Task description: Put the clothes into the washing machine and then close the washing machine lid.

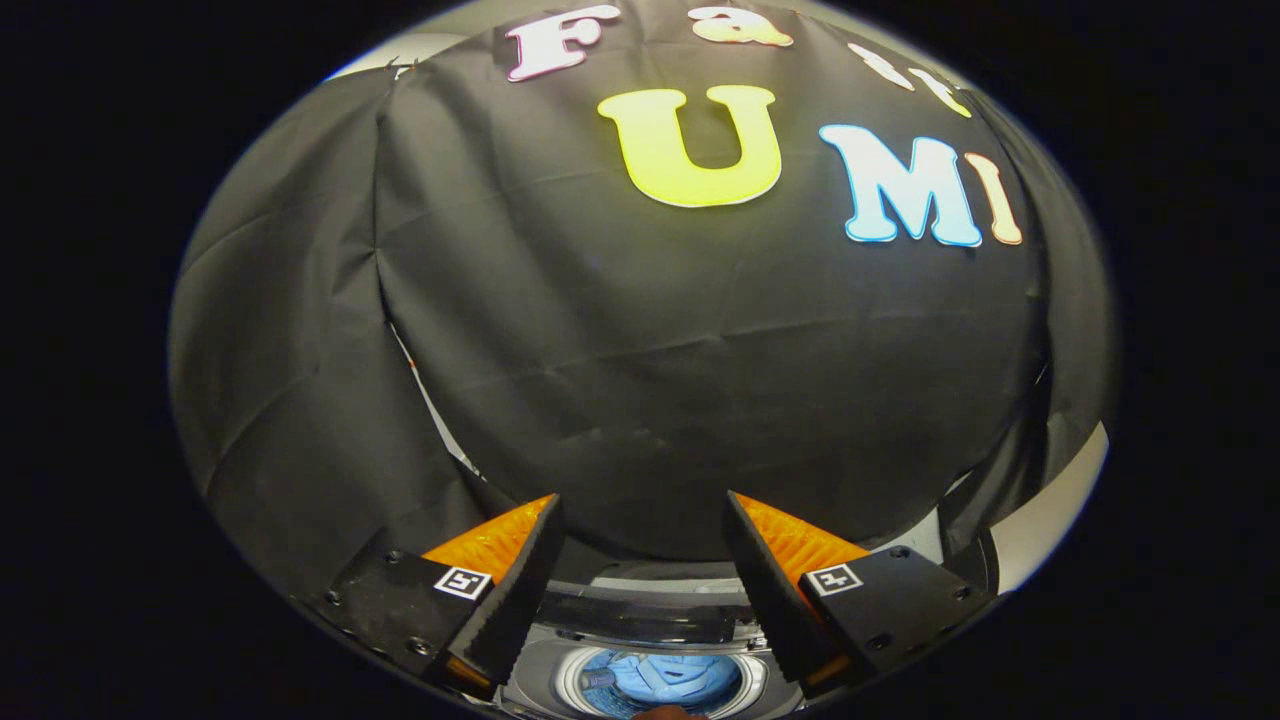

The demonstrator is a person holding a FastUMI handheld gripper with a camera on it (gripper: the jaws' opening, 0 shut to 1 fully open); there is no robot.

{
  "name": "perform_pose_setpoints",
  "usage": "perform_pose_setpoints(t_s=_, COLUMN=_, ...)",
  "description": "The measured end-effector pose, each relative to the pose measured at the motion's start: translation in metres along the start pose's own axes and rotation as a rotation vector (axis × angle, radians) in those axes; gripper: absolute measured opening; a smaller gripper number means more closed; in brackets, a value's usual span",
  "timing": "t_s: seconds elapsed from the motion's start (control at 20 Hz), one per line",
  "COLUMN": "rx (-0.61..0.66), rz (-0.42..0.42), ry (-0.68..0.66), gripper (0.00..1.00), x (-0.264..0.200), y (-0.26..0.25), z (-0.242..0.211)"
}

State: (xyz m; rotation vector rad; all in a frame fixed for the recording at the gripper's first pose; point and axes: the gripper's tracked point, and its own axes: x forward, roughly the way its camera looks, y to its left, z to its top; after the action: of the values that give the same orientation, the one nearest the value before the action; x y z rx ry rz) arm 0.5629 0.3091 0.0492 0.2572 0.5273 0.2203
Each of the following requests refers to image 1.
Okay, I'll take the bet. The black backdrop cloth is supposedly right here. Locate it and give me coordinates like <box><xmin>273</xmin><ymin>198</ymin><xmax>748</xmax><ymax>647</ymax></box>
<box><xmin>168</xmin><ymin>0</ymin><xmax>1116</xmax><ymax>601</ymax></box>

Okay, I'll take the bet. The grey washing machine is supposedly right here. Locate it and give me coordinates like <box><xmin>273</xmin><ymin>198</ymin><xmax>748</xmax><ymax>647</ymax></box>
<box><xmin>495</xmin><ymin>560</ymin><xmax>811</xmax><ymax>720</ymax></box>

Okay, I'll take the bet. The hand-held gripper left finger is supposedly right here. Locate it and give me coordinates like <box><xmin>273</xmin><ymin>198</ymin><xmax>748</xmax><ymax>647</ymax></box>
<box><xmin>308</xmin><ymin>494</ymin><xmax>567</xmax><ymax>701</ymax></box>

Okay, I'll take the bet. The grey cabinet with dark top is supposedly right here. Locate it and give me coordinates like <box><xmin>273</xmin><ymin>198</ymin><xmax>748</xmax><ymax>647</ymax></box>
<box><xmin>940</xmin><ymin>425</ymin><xmax>1109</xmax><ymax>596</ymax></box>

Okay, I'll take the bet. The light blue polo shirt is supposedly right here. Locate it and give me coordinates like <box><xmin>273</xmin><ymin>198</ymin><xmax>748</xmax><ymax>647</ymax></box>
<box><xmin>580</xmin><ymin>650</ymin><xmax>746</xmax><ymax>717</ymax></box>

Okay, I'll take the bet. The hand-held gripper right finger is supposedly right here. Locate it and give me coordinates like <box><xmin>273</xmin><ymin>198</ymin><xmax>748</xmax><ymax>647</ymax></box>
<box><xmin>722</xmin><ymin>490</ymin><xmax>999</xmax><ymax>701</ymax></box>

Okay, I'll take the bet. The dark washing machine lid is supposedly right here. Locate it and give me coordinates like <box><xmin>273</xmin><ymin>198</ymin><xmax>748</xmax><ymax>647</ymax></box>
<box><xmin>535</xmin><ymin>555</ymin><xmax>771</xmax><ymax>649</ymax></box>

